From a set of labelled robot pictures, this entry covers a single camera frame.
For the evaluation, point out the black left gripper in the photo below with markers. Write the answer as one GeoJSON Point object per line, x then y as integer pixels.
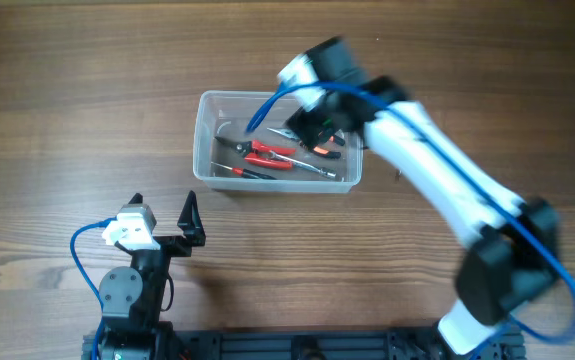
{"type": "Point", "coordinates": [191, 224]}

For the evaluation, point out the orange black needle-nose pliers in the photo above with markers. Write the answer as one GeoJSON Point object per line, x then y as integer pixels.
{"type": "Point", "coordinates": [317, 150]}

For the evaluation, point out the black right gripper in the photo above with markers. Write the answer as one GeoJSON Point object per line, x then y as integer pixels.
{"type": "Point", "coordinates": [309, 125]}

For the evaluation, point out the red black screwdriver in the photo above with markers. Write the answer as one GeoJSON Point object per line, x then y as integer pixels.
{"type": "Point", "coordinates": [244, 173]}

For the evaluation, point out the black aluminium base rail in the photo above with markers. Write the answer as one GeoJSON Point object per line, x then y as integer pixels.
{"type": "Point", "coordinates": [414, 343]}

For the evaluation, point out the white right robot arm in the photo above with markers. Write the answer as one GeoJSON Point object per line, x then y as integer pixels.
{"type": "Point", "coordinates": [510, 244]}

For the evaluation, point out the red handled cutters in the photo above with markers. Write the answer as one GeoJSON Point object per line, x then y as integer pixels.
{"type": "Point", "coordinates": [259, 154]}

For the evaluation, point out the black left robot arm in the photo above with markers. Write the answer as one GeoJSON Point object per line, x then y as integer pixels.
{"type": "Point", "coordinates": [132, 296]}

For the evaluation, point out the small silver wrench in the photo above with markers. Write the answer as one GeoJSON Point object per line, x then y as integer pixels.
{"type": "Point", "coordinates": [325, 172]}

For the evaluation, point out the clear plastic container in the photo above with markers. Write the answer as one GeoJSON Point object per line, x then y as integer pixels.
{"type": "Point", "coordinates": [227, 114]}

